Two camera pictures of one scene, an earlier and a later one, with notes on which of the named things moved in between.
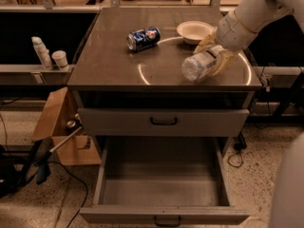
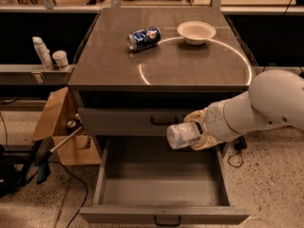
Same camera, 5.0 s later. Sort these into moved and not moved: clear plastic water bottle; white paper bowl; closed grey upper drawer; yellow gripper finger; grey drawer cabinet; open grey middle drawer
Moved: clear plastic water bottle; yellow gripper finger
Not moved: white paper bowl; grey drawer cabinet; open grey middle drawer; closed grey upper drawer
